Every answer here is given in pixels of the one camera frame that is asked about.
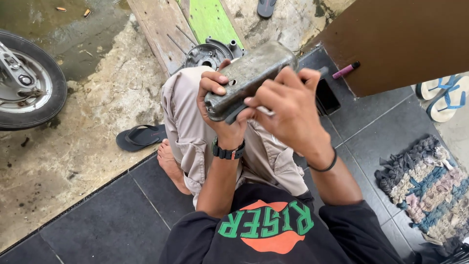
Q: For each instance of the person's left hand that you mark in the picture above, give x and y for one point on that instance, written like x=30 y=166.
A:
x=224 y=126

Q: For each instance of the person's right hand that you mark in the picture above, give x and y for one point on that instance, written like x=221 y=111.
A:
x=293 y=110

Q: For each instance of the person's right fingers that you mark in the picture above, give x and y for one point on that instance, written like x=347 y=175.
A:
x=289 y=82

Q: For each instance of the grey metal engine cover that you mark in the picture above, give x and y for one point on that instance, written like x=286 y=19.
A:
x=246 y=79

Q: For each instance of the black smartphone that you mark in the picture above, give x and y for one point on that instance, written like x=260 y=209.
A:
x=327 y=97

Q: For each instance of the pink lighter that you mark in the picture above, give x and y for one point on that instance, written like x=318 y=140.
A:
x=346 y=70

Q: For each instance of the grey flip-flop sandal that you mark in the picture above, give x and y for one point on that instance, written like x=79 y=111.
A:
x=266 y=7

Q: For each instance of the round metal engine casing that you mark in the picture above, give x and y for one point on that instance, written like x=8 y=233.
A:
x=210 y=55

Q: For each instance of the black wrist band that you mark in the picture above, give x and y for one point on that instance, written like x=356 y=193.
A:
x=324 y=165

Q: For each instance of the black wristwatch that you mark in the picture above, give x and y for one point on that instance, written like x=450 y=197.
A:
x=228 y=151

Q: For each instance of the green painted board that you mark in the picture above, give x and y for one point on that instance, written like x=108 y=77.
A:
x=210 y=20

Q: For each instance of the thin metal rod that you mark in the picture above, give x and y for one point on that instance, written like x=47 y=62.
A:
x=177 y=44
x=186 y=35

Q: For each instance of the brown wooden door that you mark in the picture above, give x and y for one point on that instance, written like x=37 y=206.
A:
x=395 y=40

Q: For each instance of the wooden plank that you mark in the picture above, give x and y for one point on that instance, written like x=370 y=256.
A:
x=161 y=33

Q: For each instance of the black flip-flop sandal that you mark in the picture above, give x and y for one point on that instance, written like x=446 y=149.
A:
x=141 y=137

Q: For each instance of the woven rag doormat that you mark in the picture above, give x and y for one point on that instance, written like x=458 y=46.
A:
x=425 y=187

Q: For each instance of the motorcycle wheel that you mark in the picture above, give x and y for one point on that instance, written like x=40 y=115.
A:
x=27 y=79

